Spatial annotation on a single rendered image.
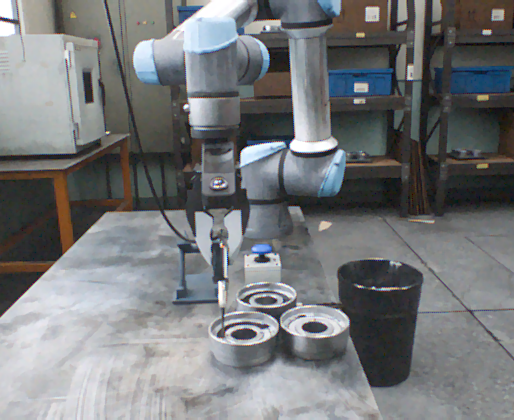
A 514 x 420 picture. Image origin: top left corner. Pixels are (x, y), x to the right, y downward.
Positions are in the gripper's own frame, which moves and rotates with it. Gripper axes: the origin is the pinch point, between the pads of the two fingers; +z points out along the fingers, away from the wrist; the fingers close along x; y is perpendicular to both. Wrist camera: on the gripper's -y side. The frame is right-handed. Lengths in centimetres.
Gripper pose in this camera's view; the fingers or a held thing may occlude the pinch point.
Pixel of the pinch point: (220, 259)
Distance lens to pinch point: 81.4
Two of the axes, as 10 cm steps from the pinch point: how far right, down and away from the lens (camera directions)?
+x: -10.0, 0.4, -0.3
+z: 0.3, 9.7, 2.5
